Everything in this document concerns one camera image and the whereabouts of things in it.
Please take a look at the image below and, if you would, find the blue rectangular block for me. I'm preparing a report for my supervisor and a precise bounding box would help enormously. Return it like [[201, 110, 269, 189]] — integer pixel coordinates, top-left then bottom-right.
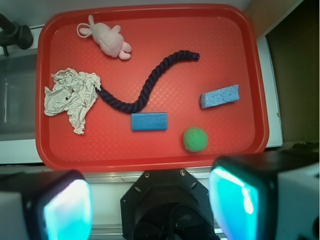
[[131, 112, 168, 131]]

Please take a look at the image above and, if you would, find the red plastic tray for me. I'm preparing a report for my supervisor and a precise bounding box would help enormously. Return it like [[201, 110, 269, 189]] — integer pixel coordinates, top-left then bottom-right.
[[35, 4, 269, 173]]

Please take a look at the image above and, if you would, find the black clamp mount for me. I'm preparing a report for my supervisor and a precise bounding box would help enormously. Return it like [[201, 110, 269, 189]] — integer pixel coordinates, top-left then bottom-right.
[[0, 14, 34, 57]]

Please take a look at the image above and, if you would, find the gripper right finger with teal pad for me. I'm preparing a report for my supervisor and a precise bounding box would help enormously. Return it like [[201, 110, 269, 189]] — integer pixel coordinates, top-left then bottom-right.
[[208, 149, 320, 240]]

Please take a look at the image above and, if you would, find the green textured ball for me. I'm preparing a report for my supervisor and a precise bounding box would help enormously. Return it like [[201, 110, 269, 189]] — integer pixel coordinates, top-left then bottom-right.
[[183, 127, 209, 153]]

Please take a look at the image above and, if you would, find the black octagonal base mount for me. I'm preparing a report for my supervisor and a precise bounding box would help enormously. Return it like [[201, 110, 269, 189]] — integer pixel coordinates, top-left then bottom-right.
[[120, 169, 219, 240]]

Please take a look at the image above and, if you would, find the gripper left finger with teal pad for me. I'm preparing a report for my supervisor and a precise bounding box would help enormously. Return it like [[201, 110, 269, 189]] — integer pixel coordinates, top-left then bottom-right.
[[0, 170, 94, 240]]

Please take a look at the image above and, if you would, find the dark purple twisted rope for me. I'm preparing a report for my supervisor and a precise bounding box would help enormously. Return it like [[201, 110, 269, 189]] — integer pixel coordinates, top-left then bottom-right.
[[95, 50, 201, 114]]

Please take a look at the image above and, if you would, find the pink plush bunny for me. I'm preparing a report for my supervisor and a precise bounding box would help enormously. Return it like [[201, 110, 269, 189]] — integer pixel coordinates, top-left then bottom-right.
[[76, 15, 132, 61]]

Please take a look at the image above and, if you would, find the crumpled white cloth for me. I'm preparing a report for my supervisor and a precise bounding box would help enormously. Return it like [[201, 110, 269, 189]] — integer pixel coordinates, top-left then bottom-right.
[[44, 68, 101, 135]]

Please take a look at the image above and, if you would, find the blue sponge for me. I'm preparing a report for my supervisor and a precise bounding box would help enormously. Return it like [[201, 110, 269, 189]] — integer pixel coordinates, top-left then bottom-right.
[[199, 84, 240, 109]]

